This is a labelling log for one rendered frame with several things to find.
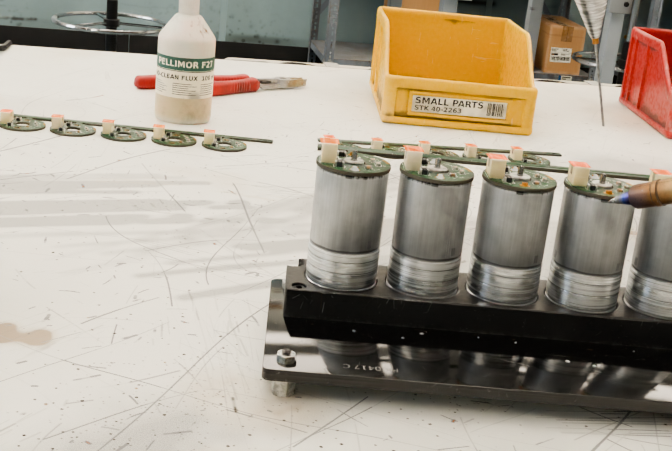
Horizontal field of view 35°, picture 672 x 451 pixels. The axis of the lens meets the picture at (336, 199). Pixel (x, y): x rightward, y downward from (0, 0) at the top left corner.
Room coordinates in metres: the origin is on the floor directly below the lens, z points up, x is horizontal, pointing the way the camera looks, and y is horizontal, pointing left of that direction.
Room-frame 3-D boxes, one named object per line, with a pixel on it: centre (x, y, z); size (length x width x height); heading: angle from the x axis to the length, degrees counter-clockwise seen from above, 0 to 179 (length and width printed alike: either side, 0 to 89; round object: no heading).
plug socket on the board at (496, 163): (0.34, -0.05, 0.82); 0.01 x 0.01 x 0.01; 3
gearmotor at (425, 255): (0.34, -0.03, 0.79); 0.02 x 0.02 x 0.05
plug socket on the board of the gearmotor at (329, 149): (0.34, 0.00, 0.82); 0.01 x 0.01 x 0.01; 3
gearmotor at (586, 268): (0.35, -0.09, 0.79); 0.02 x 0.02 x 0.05
